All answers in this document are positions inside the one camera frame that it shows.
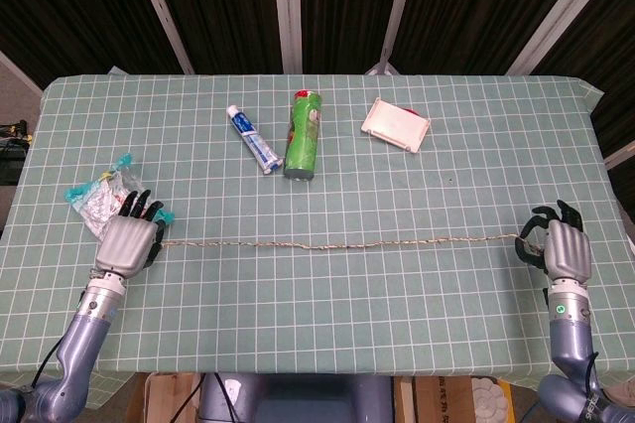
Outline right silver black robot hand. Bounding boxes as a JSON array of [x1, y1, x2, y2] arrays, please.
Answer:
[[514, 199, 594, 290]]

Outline black yellow equipment pile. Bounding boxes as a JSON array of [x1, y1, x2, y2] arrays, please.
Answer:
[[0, 119, 34, 186]]

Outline beige braided rope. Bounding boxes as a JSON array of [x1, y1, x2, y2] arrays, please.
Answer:
[[161, 229, 547, 253]]

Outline teal snack bag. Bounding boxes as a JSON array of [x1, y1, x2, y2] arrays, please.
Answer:
[[63, 152, 177, 238]]

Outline white plastic tray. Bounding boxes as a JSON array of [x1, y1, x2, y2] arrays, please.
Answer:
[[360, 96, 432, 153]]

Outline grey robot torso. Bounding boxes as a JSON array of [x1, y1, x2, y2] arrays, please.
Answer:
[[197, 371, 396, 423]]

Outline green chips can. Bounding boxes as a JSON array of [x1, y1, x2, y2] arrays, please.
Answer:
[[282, 88, 324, 181]]

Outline brown cardboard box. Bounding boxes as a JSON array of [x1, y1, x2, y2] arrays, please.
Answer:
[[394, 375, 477, 423]]

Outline white blue toothpaste tube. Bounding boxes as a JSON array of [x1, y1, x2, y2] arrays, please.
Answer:
[[225, 104, 285, 176]]

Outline white flower-shaped palette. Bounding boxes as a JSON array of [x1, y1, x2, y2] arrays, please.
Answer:
[[469, 376, 512, 419]]

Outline light wooden crate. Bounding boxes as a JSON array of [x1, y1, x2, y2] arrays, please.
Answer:
[[126, 371, 202, 423]]

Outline white metal frame post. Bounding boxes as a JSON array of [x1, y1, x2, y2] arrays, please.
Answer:
[[271, 0, 304, 75], [365, 0, 423, 76], [126, 0, 195, 75], [506, 0, 610, 75]]

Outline green checked tablecloth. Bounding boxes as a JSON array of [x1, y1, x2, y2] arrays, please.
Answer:
[[0, 65, 635, 392]]

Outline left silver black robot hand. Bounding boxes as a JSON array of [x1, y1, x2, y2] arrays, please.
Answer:
[[94, 189, 168, 281]]

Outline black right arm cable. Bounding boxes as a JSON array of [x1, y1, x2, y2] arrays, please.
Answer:
[[582, 351, 609, 399]]

